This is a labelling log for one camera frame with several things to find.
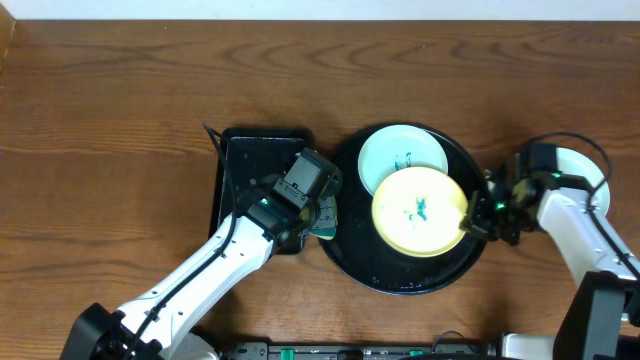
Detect black rectangular tray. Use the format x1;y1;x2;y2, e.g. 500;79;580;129
208;127;314;255

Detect white plate with M stain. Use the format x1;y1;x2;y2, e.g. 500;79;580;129
357;125;449;195

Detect green yellow sponge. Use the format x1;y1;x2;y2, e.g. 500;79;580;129
309;179;341;241

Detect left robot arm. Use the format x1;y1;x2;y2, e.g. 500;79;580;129
61;195;336;359

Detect black round tray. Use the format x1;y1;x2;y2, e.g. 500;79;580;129
319;123;486;295

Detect yellow plate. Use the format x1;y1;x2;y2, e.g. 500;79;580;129
371;167;468;258

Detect white plate with blue splat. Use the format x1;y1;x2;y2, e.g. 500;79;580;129
557;147;611;216

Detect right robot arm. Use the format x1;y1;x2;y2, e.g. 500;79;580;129
460;166;639;359

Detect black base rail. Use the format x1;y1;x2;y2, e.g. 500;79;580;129
220;331;502;360

